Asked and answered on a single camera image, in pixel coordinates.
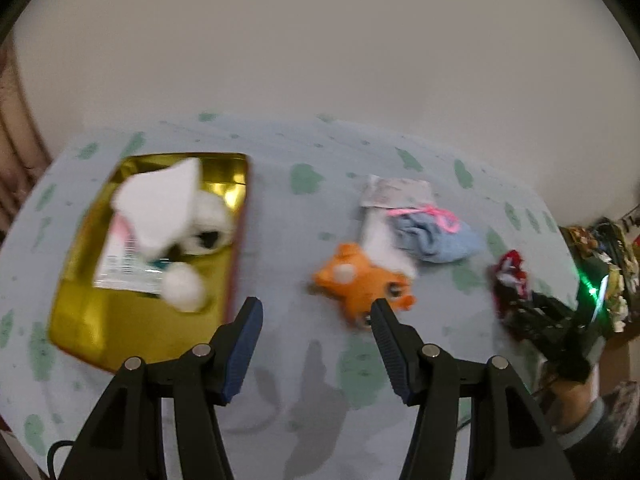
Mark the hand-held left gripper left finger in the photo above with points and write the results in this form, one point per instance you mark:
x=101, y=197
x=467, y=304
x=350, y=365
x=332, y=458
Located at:
x=245, y=350

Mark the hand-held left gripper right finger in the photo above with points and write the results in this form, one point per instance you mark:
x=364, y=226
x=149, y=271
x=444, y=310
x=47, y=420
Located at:
x=390, y=350

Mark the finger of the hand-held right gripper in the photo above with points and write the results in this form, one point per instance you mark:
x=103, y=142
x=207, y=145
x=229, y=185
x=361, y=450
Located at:
x=527, y=327
x=547, y=306

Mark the red white fabric bundle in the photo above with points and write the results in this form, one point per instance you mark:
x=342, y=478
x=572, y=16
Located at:
x=510, y=272

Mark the orange big-eyed squeeze toy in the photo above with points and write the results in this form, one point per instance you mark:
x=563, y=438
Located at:
x=360, y=285

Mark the white fluffy pompom mitten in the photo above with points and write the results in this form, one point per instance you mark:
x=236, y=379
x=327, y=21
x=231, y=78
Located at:
x=185, y=285

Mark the light blue towel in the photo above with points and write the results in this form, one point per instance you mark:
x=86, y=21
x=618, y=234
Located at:
x=445, y=245

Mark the red tin box gold interior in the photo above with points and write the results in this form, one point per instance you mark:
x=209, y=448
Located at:
x=125, y=330

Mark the pink white wet wipes packet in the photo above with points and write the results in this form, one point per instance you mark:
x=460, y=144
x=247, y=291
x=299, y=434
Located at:
x=120, y=265

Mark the white towel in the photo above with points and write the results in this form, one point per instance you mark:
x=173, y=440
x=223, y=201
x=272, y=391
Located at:
x=160, y=205

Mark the person's right forearm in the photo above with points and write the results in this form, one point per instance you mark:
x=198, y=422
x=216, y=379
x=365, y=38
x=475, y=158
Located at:
x=575, y=405

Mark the dark wooden cabinet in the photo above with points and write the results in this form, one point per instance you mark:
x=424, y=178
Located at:
x=620, y=355

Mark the colourful clutter pile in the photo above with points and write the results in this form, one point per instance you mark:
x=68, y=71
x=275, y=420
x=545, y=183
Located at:
x=615, y=260

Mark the blue cloth with green clouds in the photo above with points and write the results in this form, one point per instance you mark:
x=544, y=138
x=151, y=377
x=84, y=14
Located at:
x=280, y=260

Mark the beige patterned curtain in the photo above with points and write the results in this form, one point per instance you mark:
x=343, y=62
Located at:
x=15, y=160

